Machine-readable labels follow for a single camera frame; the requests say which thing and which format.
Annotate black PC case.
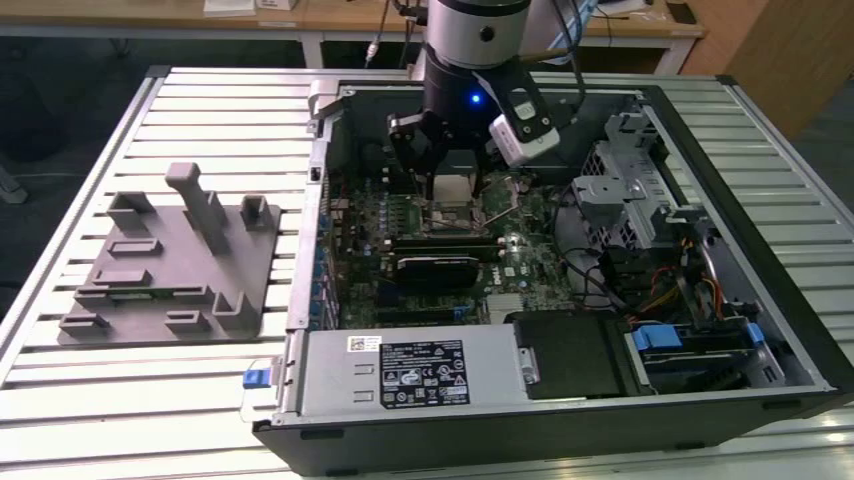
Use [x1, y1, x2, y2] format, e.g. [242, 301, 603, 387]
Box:
[251, 79, 854, 479]

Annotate metal disk bay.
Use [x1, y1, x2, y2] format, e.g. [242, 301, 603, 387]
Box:
[623, 319, 802, 399]

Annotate black camera cable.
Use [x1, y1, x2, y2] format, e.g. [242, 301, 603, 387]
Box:
[553, 0, 590, 129]

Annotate black plastic shroud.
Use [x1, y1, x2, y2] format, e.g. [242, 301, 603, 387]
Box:
[503, 309, 646, 401]

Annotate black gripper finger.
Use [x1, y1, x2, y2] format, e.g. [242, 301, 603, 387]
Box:
[388, 111, 439, 202]
[466, 144, 499, 200]

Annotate graphics card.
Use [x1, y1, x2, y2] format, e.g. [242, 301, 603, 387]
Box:
[392, 254, 483, 292]

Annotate blue disk carrier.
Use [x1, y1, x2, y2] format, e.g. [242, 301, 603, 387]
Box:
[630, 323, 686, 357]

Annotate cable with metal plug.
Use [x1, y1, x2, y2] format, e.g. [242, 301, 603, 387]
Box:
[363, 0, 422, 71]

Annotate wooden desk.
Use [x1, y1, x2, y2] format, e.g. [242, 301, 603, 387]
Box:
[0, 0, 710, 76]

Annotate silver power supply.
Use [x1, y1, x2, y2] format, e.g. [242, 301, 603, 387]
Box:
[283, 327, 535, 419]

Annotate grey parts rack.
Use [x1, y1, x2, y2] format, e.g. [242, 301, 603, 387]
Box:
[58, 162, 286, 349]

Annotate CPU socket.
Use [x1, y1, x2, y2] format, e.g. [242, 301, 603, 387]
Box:
[416, 199, 494, 237]

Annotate silver chipset heatsink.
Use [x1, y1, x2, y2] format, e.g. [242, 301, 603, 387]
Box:
[485, 293, 527, 321]

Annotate blue case latch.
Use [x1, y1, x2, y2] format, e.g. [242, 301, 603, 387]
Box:
[243, 367, 276, 392]

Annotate silver CPU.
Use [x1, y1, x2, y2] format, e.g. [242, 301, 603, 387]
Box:
[432, 172, 479, 205]

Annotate black cable bundle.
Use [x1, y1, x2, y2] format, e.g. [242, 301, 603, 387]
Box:
[557, 244, 642, 321]

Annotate black expansion slot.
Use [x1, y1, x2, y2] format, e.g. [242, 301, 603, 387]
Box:
[372, 305, 457, 325]

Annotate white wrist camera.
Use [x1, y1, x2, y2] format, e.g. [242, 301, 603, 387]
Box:
[485, 102, 563, 165]

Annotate coloured power wires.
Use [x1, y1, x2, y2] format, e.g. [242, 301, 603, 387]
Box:
[630, 239, 729, 326]

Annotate wooden cabinet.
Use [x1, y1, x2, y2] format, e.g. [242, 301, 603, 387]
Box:
[679, 0, 854, 144]

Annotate black camera bracket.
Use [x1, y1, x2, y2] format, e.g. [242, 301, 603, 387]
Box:
[470, 68, 539, 114]

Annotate green motherboard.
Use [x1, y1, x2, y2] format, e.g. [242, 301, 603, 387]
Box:
[319, 167, 582, 329]

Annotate metal drive cage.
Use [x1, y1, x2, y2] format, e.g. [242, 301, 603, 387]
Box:
[570, 112, 699, 251]

